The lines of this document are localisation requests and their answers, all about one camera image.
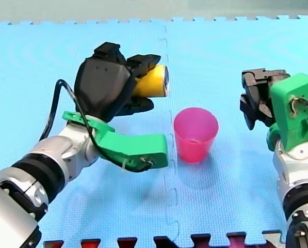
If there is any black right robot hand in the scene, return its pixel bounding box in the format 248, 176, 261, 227
239, 68, 291, 131

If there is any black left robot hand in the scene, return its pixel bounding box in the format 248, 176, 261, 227
74, 41, 162, 123

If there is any yellow drink can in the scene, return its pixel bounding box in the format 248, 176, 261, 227
132, 64, 170, 98

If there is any pink plastic cup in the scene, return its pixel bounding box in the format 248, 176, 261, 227
173, 107, 219, 164

